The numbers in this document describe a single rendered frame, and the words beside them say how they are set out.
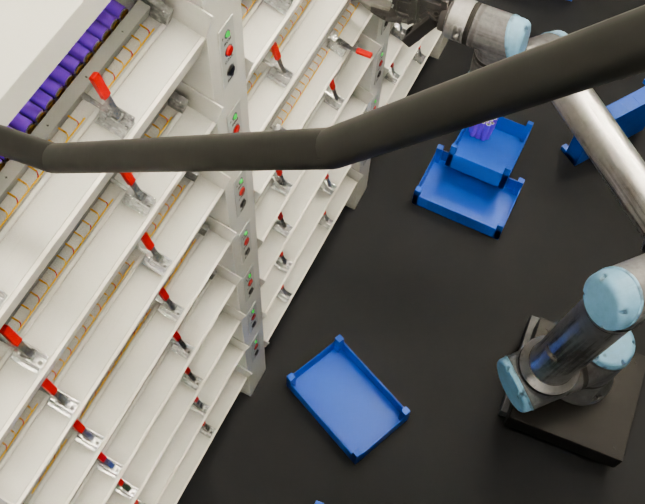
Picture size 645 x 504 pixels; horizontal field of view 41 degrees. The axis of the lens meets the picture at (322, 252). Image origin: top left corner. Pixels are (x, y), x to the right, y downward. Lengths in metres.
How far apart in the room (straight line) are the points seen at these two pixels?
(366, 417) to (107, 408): 1.11
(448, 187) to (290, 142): 2.37
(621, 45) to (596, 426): 2.17
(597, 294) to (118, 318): 0.89
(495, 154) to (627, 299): 1.33
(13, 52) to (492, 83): 0.58
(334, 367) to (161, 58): 1.54
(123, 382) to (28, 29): 0.82
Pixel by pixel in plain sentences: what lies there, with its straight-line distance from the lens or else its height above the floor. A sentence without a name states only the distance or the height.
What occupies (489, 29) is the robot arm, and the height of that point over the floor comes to 1.07.
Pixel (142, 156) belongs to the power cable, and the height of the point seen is 1.89.
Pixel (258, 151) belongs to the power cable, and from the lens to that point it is 0.54.
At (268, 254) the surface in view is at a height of 0.56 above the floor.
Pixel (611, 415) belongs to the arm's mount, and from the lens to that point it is 2.53.
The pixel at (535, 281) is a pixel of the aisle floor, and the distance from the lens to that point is 2.78.
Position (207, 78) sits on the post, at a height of 1.41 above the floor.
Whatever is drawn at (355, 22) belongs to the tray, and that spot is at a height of 0.94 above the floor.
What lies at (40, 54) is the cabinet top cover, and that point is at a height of 1.75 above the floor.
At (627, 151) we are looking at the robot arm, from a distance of 1.87.
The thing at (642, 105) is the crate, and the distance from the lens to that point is 3.00.
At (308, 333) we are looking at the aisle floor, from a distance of 2.60.
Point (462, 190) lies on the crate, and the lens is 2.88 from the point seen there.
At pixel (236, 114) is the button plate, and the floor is 1.28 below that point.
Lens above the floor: 2.40
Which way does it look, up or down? 62 degrees down
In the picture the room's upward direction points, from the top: 4 degrees clockwise
